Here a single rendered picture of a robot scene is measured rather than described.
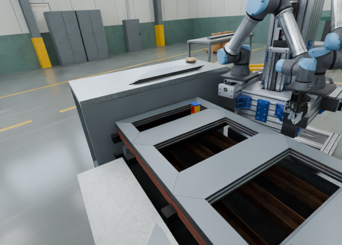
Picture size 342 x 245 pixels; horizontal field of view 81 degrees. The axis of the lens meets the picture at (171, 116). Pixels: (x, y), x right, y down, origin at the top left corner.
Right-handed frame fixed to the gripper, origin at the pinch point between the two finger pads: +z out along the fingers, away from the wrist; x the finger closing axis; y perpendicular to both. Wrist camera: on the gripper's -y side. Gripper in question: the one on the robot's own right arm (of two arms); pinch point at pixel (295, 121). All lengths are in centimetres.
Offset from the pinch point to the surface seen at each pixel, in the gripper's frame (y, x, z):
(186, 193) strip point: 78, 2, 5
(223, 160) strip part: 52, -4, 5
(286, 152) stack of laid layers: 21.2, 9.1, 6.9
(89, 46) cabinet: -57, -890, 32
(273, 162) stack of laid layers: 31.6, 9.1, 7.9
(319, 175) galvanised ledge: 4.2, 20.0, 22.9
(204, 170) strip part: 64, -4, 5
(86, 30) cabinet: -60, -890, -29
